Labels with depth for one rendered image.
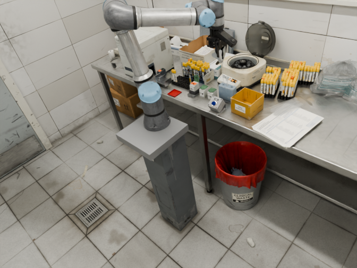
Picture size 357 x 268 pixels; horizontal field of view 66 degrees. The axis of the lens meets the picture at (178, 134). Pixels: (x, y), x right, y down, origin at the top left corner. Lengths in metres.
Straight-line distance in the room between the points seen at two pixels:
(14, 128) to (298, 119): 2.51
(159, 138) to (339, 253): 1.38
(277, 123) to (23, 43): 2.31
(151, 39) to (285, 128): 1.05
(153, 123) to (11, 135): 1.88
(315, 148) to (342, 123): 0.25
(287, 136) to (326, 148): 0.18
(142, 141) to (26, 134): 1.87
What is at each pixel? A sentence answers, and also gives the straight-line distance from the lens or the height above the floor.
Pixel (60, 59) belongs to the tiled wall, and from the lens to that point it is 3.13.
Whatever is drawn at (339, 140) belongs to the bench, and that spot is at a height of 0.88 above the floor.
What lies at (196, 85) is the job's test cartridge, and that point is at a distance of 1.78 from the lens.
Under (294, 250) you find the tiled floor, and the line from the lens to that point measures 2.12.
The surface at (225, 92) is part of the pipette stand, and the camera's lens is 1.69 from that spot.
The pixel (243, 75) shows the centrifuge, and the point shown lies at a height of 0.97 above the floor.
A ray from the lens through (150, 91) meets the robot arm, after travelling 1.42.
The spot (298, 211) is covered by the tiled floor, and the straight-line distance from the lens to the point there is 2.28.
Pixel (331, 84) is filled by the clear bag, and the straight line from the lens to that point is 1.79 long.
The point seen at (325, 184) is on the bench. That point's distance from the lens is 2.13.
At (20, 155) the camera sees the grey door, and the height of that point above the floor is 0.12.
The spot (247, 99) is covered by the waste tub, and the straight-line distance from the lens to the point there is 1.69.
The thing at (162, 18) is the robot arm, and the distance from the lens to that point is 1.30.
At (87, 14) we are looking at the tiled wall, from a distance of 3.21.
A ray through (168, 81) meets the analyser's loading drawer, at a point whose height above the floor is 0.92.
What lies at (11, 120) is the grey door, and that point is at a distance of 3.05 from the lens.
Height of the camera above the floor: 1.86
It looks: 40 degrees down
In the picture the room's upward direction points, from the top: 11 degrees counter-clockwise
